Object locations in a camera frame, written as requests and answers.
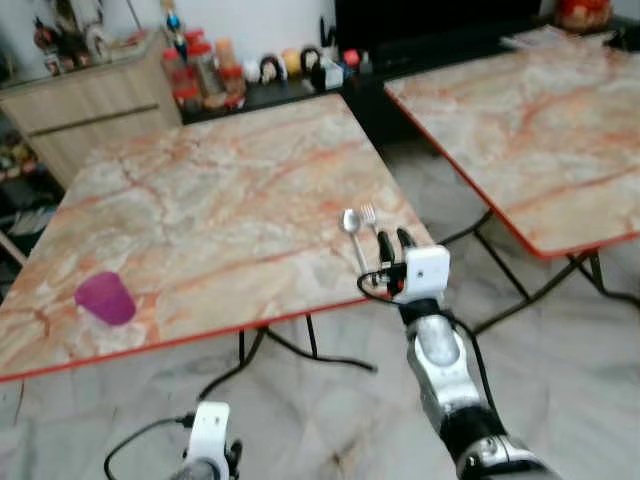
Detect silver metal fork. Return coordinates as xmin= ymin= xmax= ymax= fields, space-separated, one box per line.
xmin=360 ymin=204 xmax=384 ymax=241

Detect silver metal spoon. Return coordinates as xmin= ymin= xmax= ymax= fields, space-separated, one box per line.
xmin=341 ymin=208 xmax=370 ymax=277

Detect marble pattern folding table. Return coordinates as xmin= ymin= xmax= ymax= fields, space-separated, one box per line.
xmin=384 ymin=42 xmax=640 ymax=337
xmin=0 ymin=93 xmax=437 ymax=403

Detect black and white container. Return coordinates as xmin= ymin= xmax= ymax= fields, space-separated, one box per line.
xmin=309 ymin=54 xmax=344 ymax=94

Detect yellow mug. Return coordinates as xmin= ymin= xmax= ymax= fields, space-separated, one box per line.
xmin=281 ymin=49 xmax=304 ymax=80

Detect purple plastic cup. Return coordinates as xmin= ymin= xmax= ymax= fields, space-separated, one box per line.
xmin=74 ymin=271 xmax=137 ymax=327

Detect black mug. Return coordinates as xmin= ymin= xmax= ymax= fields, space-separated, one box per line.
xmin=259 ymin=55 xmax=285 ymax=86

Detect black television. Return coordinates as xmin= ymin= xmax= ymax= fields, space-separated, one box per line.
xmin=334 ymin=0 xmax=557 ymax=47

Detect red lidded snack jar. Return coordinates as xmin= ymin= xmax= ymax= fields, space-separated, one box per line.
xmin=162 ymin=48 xmax=199 ymax=112
xmin=215 ymin=39 xmax=248 ymax=102
xmin=190 ymin=40 xmax=223 ymax=99

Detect white paper sheet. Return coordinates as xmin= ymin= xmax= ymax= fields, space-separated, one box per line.
xmin=500 ymin=27 xmax=592 ymax=52

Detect orange red ornament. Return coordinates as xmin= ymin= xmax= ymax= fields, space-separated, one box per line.
xmin=556 ymin=0 xmax=613 ymax=31

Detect small black box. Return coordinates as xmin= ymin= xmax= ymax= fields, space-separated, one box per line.
xmin=607 ymin=17 xmax=640 ymax=52

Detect blue figurine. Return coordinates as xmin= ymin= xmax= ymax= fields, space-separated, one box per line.
xmin=164 ymin=0 xmax=188 ymax=59

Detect light wooden cabinet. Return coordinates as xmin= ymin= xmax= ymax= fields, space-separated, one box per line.
xmin=0 ymin=30 xmax=184 ymax=189

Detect dark cluttered shelf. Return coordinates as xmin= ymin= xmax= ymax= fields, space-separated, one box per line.
xmin=0 ymin=125 xmax=56 ymax=269

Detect dark metal ornament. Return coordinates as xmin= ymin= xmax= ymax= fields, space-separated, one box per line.
xmin=30 ymin=0 xmax=122 ymax=72

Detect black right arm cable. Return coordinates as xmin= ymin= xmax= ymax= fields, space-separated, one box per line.
xmin=357 ymin=264 xmax=498 ymax=413

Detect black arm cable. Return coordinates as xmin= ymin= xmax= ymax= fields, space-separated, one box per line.
xmin=104 ymin=414 xmax=197 ymax=480
xmin=357 ymin=264 xmax=498 ymax=413

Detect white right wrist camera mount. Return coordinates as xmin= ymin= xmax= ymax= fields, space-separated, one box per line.
xmin=402 ymin=246 xmax=451 ymax=302

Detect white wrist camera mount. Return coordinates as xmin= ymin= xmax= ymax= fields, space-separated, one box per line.
xmin=188 ymin=402 xmax=233 ymax=473
xmin=402 ymin=246 xmax=451 ymax=302

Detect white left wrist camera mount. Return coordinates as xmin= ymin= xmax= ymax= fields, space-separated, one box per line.
xmin=188 ymin=402 xmax=233 ymax=473

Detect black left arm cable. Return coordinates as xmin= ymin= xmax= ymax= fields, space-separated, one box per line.
xmin=104 ymin=414 xmax=197 ymax=480

